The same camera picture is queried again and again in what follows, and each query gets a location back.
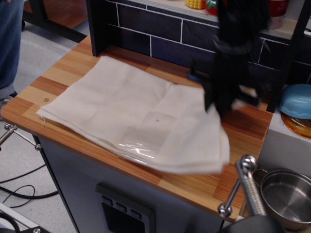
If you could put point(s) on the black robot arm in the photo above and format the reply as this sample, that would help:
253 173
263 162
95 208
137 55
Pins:
240 22

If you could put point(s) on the black shelf upright post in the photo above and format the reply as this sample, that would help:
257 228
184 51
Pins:
98 25
290 54

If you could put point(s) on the cream cloth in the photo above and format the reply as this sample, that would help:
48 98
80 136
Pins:
114 96

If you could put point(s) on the red labelled plastic jar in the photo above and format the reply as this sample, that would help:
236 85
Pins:
277 10

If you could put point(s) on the silver clamp screw handle right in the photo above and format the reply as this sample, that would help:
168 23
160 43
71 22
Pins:
244 167

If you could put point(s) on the wooden shelf board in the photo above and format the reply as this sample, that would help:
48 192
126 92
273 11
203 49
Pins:
289 22

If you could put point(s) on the orange transparent plate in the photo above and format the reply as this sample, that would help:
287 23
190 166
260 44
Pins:
301 127

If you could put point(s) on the black shelf upright post left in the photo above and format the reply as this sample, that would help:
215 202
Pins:
98 25

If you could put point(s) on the background wooden table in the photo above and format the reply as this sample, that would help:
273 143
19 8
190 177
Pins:
57 16

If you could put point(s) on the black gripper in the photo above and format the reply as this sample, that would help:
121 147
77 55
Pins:
227 80

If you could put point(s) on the light blue plastic bowl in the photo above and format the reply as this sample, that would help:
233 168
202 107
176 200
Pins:
295 101

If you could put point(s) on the yellow toy corn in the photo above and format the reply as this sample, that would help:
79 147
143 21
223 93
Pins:
195 4

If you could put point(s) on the person leg in jeans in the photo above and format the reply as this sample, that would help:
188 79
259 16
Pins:
11 12

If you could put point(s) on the red toy tomato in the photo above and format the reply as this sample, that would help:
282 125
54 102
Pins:
211 7

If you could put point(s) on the clear tape patch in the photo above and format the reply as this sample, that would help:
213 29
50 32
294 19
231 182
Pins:
145 140

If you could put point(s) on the black shelf upright post right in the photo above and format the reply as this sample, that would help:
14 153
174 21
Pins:
290 54

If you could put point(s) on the grey oven control panel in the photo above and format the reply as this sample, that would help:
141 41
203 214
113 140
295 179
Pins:
122 214

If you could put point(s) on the stainless steel pot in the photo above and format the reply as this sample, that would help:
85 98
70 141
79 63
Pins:
287 197

